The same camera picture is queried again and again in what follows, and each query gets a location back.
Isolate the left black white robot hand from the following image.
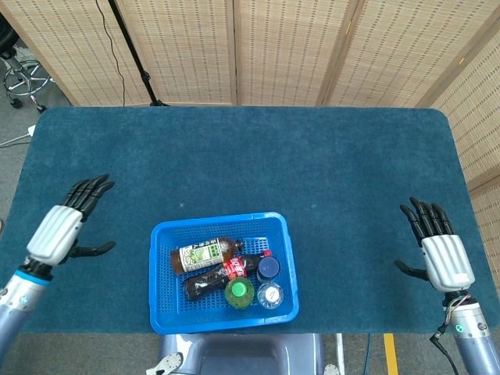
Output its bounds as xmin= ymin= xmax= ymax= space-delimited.
xmin=26 ymin=174 xmax=117 ymax=266

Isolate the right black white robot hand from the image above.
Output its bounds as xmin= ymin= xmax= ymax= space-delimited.
xmin=394 ymin=196 xmax=477 ymax=293

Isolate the amber tea bottle black cap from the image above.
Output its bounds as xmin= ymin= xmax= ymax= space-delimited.
xmin=170 ymin=236 xmax=245 ymax=277

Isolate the cola bottle red cap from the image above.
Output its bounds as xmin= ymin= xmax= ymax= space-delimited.
xmin=184 ymin=249 xmax=273 ymax=302

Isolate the blue cap bottle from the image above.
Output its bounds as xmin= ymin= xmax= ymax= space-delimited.
xmin=256 ymin=255 xmax=281 ymax=283

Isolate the clear water bottle white cap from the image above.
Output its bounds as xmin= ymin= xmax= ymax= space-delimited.
xmin=255 ymin=282 xmax=284 ymax=311

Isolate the green soda bottle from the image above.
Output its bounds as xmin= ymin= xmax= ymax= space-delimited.
xmin=223 ymin=277 xmax=254 ymax=310

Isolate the blue perforated plastic basket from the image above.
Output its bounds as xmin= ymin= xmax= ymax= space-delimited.
xmin=149 ymin=212 xmax=301 ymax=336

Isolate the white power plug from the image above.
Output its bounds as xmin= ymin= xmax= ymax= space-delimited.
xmin=0 ymin=123 xmax=38 ymax=148

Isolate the yellow floor tape strip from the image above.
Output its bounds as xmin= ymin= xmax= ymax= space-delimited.
xmin=383 ymin=333 xmax=400 ymax=375

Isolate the chrome base stool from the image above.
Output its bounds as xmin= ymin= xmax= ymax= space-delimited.
xmin=0 ymin=30 xmax=54 ymax=114

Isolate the white table leg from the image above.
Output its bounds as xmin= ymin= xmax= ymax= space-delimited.
xmin=335 ymin=333 xmax=347 ymax=375

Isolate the teal table mat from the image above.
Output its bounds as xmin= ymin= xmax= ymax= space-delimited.
xmin=0 ymin=105 xmax=500 ymax=335

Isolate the black tripod stand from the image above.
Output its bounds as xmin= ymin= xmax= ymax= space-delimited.
xmin=107 ymin=0 xmax=170 ymax=107

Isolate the grey blue robot torso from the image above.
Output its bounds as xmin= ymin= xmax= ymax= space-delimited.
xmin=145 ymin=333 xmax=341 ymax=375

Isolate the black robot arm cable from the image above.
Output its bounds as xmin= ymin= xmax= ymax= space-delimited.
xmin=429 ymin=331 xmax=460 ymax=375

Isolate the blue cable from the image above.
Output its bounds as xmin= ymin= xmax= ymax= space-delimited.
xmin=362 ymin=334 xmax=372 ymax=375

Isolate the thin black hanging cable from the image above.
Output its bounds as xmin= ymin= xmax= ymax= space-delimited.
xmin=95 ymin=0 xmax=127 ymax=107

